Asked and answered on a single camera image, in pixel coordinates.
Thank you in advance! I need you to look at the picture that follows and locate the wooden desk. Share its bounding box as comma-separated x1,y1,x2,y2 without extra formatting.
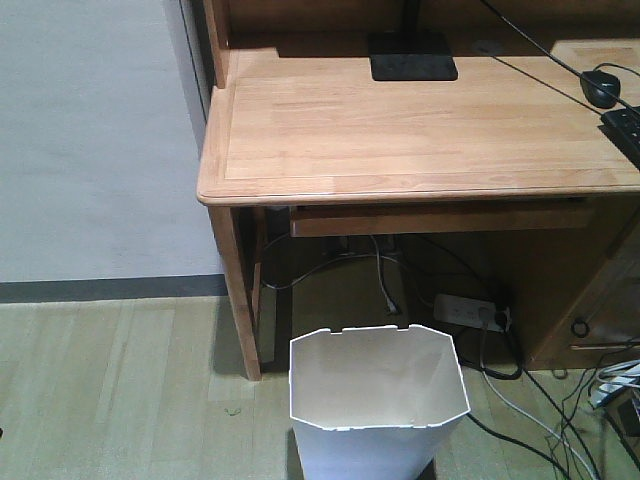
197,1,639,380

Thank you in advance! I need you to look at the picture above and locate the white floor cable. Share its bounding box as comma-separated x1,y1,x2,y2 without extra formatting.
480,369,596,480

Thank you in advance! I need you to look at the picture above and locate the thick black floor cable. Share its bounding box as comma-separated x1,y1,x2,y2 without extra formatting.
452,324,576,480

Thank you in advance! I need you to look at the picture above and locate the black keyboard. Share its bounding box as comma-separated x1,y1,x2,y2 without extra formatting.
601,108,640,168

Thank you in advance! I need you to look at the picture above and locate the wooden drawer cabinet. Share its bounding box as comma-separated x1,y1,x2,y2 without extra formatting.
527,200,639,369

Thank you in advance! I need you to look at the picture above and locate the black monitor stand base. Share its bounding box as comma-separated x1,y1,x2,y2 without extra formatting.
367,1,458,82

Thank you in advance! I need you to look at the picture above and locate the white power strip under desk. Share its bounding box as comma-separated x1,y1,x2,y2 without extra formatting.
433,294,512,333

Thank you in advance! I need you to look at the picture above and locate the white plastic trash bin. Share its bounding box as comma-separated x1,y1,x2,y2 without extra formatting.
289,324,470,479

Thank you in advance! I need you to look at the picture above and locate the black computer mouse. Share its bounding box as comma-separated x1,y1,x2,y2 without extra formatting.
580,70,621,109

